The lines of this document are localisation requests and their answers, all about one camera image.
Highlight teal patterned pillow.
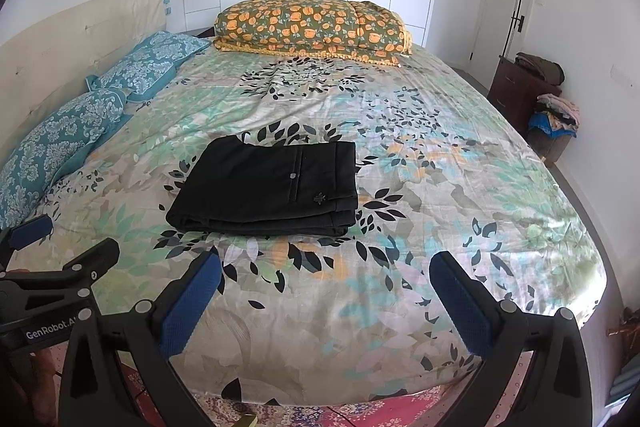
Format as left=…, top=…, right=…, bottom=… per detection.
left=0, top=88, right=133, bottom=230
left=86, top=31, right=213, bottom=105

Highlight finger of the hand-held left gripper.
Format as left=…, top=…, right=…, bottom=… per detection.
left=0, top=214, right=53, bottom=273
left=60, top=238, right=121, bottom=295

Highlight pile of colourful clothes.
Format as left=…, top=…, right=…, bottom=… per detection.
left=529, top=93, right=581, bottom=138

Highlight white door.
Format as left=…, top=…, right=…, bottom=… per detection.
left=467, top=0, right=541, bottom=80

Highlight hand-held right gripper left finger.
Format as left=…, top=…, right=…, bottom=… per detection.
left=57, top=251, right=223, bottom=427

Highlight orange floral folded quilt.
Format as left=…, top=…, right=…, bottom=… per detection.
left=212, top=0, right=415, bottom=68

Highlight bed with floral sheet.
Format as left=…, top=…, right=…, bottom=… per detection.
left=0, top=34, right=611, bottom=408

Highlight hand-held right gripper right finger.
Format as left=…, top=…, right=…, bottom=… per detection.
left=429, top=249, right=593, bottom=427

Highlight black pants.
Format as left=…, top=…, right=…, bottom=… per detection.
left=166, top=136, right=360, bottom=238

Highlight red patterned rug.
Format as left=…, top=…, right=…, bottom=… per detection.
left=120, top=352, right=531, bottom=427

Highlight brown stool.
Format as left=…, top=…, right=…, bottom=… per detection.
left=529, top=127, right=576, bottom=168

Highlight cream padded headboard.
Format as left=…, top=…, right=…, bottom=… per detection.
left=0, top=0, right=168, bottom=158

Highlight dark wooden cabinet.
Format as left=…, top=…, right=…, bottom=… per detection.
left=487, top=56, right=563, bottom=125

